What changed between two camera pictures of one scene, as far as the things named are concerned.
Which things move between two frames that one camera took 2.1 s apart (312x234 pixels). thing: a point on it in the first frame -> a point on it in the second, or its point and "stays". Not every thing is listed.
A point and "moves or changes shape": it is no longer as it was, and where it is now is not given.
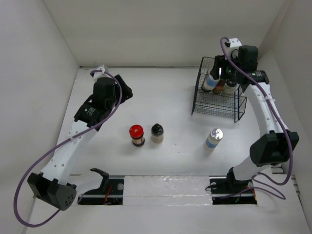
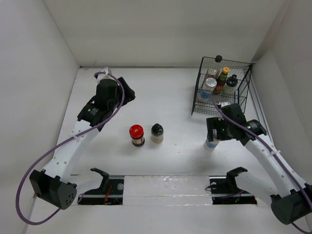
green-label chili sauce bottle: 219,87 stays
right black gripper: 219,61 -> 213,123
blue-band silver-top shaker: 216,135 stays
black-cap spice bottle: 231,82 stays
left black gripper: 126,91 stays
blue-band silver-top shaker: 209,83 moves or changes shape
